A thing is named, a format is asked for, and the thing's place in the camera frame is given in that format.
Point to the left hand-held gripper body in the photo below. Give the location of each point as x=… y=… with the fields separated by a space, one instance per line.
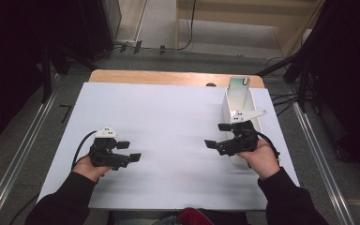
x=104 y=154

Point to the white rectangular box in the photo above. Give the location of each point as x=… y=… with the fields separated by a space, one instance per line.
x=227 y=108

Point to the translucent iridescent phone case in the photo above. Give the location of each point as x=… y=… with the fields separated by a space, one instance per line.
x=239 y=93

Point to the black metal stand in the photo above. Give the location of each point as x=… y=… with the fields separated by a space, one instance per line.
x=303 y=81
x=46 y=75

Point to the person's left hand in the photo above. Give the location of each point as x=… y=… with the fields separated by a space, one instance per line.
x=87 y=168

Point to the metal floor rail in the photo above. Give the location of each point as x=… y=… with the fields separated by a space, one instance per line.
x=318 y=156
x=18 y=156

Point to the person's right hand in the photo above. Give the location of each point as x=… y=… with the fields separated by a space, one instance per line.
x=264 y=161

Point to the wooden table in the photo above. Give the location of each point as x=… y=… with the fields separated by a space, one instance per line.
x=168 y=78

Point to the small dark round object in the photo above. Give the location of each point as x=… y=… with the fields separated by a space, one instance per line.
x=211 y=84

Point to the white table sheet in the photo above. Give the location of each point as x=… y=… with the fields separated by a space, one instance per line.
x=168 y=125

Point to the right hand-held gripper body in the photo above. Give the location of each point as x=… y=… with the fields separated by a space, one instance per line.
x=245 y=139

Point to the black cabinet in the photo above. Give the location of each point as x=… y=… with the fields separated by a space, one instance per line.
x=93 y=28

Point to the dark curtain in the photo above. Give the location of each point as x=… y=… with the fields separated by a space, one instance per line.
x=6 y=62
x=350 y=78

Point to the light wooden frame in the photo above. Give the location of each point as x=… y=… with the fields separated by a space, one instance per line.
x=290 y=37

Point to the person's red garment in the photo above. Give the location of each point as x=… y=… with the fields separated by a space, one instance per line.
x=197 y=217

